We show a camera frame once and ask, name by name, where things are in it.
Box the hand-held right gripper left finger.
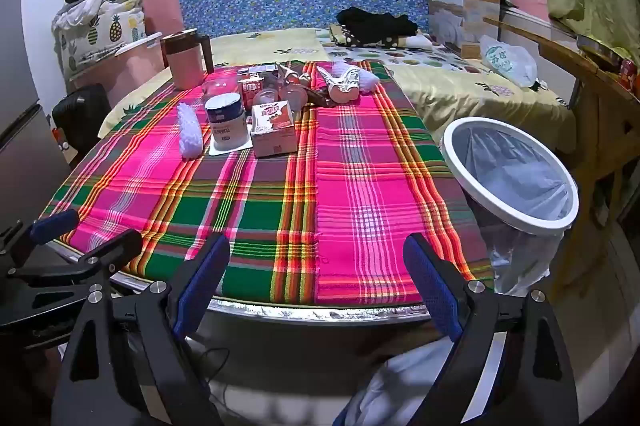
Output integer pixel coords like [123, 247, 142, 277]
[52, 231, 232, 426]

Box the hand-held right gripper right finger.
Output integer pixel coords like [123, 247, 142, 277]
[403, 233, 594, 426]

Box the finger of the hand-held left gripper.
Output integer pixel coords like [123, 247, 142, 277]
[0, 209, 81, 268]
[6, 229, 144, 288]

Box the white round trash bin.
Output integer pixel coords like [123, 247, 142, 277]
[440, 116, 582, 298]

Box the white cloth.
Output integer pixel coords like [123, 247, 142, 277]
[337, 336, 507, 426]

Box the black suitcase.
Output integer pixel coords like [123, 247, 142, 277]
[51, 83, 112, 166]

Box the grey refrigerator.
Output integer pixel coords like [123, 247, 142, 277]
[0, 0, 72, 234]

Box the pink green plaid tablecloth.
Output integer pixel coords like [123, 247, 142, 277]
[40, 59, 497, 308]

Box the white foam net sleeve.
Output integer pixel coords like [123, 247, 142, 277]
[176, 102, 205, 159]
[330, 60, 383, 96]

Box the white paper sheet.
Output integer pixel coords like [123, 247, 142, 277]
[207, 139, 255, 158]

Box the translucent bin liner bag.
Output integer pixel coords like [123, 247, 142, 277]
[452, 126, 574, 298]

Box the white round tin can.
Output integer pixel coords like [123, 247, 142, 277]
[204, 94, 251, 151]

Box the red and white carton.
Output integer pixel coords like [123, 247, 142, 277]
[249, 102, 298, 158]

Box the pink storage box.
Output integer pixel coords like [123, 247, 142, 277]
[67, 33, 174, 108]

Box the yellow pineapple bedsheet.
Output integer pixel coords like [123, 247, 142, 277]
[97, 26, 577, 153]

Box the pink jug with brown lid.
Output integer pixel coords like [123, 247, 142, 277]
[160, 28, 216, 91]

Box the pineapple print bedding bundle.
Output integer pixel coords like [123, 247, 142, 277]
[52, 0, 157, 78]

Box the small red carton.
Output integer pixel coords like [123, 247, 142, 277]
[239, 74, 266, 109]

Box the white cloth pouch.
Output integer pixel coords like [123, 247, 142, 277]
[316, 65, 362, 103]

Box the fruit print cloth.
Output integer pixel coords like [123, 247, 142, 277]
[320, 40, 482, 73]

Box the white plastic bag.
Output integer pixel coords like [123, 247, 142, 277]
[479, 35, 539, 88]

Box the wooden side table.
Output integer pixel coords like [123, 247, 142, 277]
[482, 16, 640, 212]

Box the brown polka dot cloth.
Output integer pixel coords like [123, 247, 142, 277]
[329, 24, 402, 48]

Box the black clothes pile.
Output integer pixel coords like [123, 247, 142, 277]
[336, 6, 419, 44]

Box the printed cardboard box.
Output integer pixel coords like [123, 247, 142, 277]
[419, 0, 518, 60]

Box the red jar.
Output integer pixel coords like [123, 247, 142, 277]
[619, 58, 640, 93]

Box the metal pan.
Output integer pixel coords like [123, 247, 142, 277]
[576, 33, 628, 60]

